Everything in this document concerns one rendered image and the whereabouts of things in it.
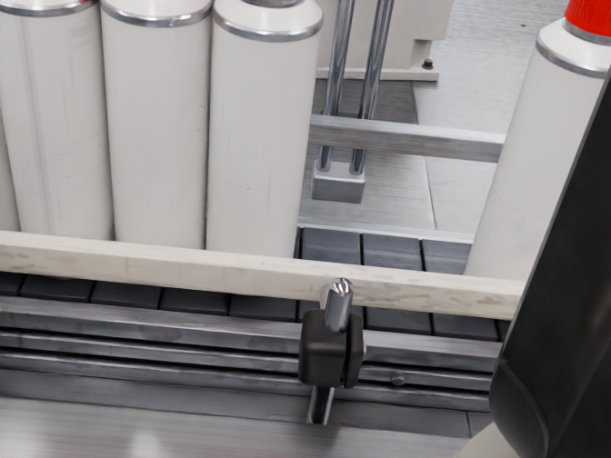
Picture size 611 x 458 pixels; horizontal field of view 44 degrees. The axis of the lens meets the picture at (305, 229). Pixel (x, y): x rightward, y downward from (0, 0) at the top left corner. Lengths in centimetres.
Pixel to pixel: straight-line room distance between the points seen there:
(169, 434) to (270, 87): 17
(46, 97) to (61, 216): 7
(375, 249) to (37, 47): 23
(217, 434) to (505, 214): 19
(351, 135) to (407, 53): 35
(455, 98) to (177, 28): 46
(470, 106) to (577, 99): 40
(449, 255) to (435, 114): 28
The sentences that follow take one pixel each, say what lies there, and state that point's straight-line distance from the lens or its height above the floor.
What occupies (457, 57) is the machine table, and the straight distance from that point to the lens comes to 87.
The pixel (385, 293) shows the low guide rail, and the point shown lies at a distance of 41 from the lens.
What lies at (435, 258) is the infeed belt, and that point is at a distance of 49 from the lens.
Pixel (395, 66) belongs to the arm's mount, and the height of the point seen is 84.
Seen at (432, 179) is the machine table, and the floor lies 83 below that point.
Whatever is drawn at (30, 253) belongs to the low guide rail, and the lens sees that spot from 42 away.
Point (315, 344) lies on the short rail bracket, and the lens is 36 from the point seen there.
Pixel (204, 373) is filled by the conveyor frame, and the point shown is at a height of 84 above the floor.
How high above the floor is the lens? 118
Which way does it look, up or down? 38 degrees down
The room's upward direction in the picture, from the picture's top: 8 degrees clockwise
